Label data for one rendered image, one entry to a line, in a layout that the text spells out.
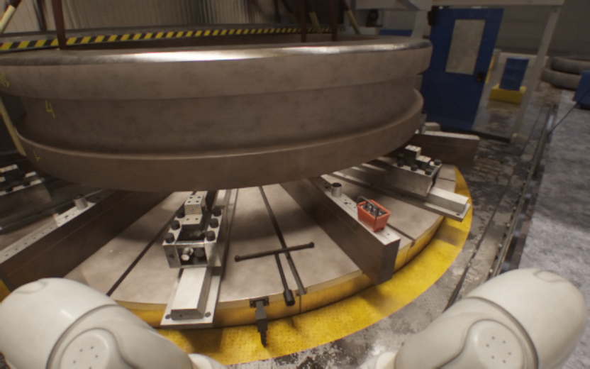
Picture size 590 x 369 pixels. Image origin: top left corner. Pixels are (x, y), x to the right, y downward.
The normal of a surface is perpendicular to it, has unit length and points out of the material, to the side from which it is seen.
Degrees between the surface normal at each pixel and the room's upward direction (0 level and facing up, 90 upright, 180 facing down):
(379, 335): 0
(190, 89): 90
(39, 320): 17
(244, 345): 0
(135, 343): 56
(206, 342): 0
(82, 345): 27
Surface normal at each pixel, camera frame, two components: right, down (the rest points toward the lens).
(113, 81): -0.09, 0.49
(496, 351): 0.00, -0.61
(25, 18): 0.75, 0.32
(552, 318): 0.22, -0.50
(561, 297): 0.20, -0.70
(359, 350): -0.01, -0.87
